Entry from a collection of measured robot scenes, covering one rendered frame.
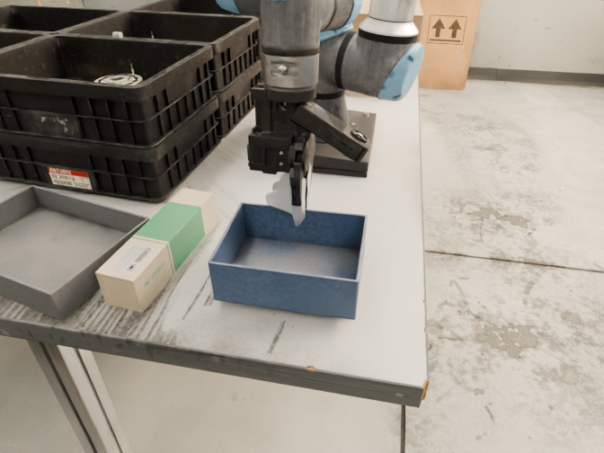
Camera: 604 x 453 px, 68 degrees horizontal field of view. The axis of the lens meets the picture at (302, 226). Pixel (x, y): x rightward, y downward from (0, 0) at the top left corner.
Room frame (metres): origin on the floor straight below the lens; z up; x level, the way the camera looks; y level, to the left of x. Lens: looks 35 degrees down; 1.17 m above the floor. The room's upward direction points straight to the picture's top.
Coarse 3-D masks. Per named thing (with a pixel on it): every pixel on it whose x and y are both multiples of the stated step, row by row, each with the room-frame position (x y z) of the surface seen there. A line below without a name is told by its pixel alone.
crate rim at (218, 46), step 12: (132, 12) 1.38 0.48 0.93; (144, 12) 1.38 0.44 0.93; (156, 12) 1.38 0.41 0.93; (84, 24) 1.21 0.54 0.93; (96, 24) 1.24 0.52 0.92; (252, 24) 1.23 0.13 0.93; (96, 36) 1.08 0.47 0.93; (108, 36) 1.08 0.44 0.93; (228, 36) 1.09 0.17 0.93; (240, 36) 1.15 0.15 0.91; (216, 48) 1.02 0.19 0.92
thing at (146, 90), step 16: (16, 48) 0.98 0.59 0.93; (208, 48) 0.98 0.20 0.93; (176, 64) 0.86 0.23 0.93; (192, 64) 0.90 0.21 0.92; (0, 80) 0.79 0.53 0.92; (16, 80) 0.78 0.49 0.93; (32, 80) 0.77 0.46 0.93; (48, 80) 0.77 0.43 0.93; (64, 80) 0.76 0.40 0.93; (160, 80) 0.78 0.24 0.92; (176, 80) 0.84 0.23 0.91; (80, 96) 0.75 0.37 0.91; (96, 96) 0.74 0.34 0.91; (112, 96) 0.73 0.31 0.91; (128, 96) 0.73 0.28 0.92; (144, 96) 0.73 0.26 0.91
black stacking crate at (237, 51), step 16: (128, 16) 1.37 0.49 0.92; (144, 16) 1.37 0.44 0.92; (160, 16) 1.36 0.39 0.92; (176, 16) 1.35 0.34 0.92; (80, 32) 1.17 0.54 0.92; (96, 32) 1.23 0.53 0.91; (128, 32) 1.36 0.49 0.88; (144, 32) 1.37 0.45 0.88; (160, 32) 1.36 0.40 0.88; (176, 32) 1.35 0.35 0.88; (192, 32) 1.34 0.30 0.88; (208, 32) 1.32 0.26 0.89; (224, 32) 1.31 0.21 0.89; (240, 48) 1.18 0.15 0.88; (224, 64) 1.06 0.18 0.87; (240, 64) 1.16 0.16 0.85; (224, 80) 1.07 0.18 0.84
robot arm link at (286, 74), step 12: (264, 60) 0.59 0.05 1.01; (276, 60) 0.58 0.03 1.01; (288, 60) 0.57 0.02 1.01; (300, 60) 0.58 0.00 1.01; (312, 60) 0.59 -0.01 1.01; (264, 72) 0.59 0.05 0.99; (276, 72) 0.58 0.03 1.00; (288, 72) 0.58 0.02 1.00; (300, 72) 0.58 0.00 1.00; (312, 72) 0.59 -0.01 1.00; (276, 84) 0.58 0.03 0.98; (288, 84) 0.57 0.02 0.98; (300, 84) 0.57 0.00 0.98; (312, 84) 0.58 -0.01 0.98
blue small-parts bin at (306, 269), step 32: (256, 224) 0.60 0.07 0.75; (288, 224) 0.59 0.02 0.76; (320, 224) 0.58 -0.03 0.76; (352, 224) 0.57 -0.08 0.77; (224, 256) 0.51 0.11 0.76; (256, 256) 0.55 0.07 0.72; (288, 256) 0.55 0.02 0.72; (320, 256) 0.55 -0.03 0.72; (352, 256) 0.55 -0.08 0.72; (224, 288) 0.46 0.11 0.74; (256, 288) 0.45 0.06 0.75; (288, 288) 0.44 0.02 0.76; (320, 288) 0.43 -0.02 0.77; (352, 288) 0.42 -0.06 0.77
